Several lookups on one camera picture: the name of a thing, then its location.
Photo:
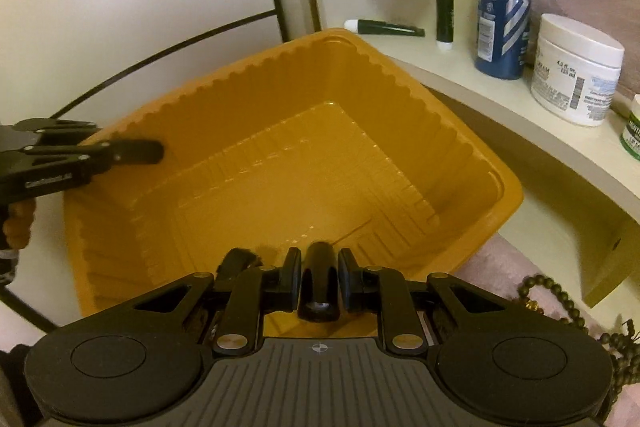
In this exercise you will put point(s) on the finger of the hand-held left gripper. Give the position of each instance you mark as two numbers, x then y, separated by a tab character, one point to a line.
55	125
135	151

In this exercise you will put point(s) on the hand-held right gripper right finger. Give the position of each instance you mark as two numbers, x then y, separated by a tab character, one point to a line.
346	278

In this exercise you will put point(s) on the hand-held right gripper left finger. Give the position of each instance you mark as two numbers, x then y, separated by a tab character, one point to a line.
293	278

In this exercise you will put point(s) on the black glossy bangle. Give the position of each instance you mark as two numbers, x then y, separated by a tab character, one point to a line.
318	277

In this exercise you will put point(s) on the yellow plastic tray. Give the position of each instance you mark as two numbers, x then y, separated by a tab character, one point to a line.
280	147

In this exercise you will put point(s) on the person's left hand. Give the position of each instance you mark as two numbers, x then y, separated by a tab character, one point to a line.
19	224

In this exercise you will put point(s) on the small black object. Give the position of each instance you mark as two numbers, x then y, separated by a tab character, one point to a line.
240	259

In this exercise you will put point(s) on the white corner shelf unit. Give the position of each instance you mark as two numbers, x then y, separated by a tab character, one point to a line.
505	107

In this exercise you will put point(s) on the dark green tube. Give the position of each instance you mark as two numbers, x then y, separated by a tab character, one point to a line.
387	27

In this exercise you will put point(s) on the white cream jar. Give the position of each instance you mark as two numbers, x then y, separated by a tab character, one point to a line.
575	72

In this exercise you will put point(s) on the green label jar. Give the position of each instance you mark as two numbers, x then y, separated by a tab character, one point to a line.
632	129

